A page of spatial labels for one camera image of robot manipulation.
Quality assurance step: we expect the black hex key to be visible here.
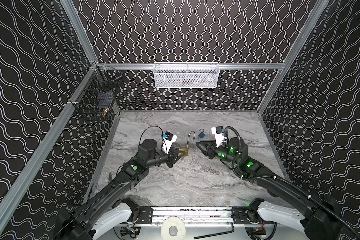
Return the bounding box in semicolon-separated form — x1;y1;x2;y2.
194;222;235;240

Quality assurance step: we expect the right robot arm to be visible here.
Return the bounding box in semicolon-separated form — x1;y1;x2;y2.
196;138;343;240

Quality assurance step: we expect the white tape roll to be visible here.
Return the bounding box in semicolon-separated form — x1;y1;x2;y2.
161;216;187;240

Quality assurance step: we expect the white mesh wall basket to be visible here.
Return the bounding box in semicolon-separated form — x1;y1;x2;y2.
153;62;220;89

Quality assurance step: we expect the small blue padlock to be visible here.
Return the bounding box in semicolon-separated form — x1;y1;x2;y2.
198;129;206;139

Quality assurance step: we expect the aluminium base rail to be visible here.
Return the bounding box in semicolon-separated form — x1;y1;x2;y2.
71;206;316;227

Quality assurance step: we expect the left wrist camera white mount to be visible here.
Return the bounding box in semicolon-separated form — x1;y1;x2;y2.
163;132;178;154

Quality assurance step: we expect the brass padlock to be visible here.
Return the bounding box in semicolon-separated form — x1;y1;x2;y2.
181;131;196;149

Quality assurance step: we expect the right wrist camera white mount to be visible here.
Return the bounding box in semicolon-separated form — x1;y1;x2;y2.
211;126;225;147

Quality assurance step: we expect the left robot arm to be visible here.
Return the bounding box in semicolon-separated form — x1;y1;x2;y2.
52;139;186;240

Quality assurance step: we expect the black corrugated cable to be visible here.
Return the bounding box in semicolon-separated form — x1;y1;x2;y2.
223;125;360;240

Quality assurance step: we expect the black wire wall basket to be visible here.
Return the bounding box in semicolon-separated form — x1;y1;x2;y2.
70;63;124;123

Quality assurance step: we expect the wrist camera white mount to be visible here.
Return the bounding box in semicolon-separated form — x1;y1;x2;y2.
211;126;225;147
163;132;178;154

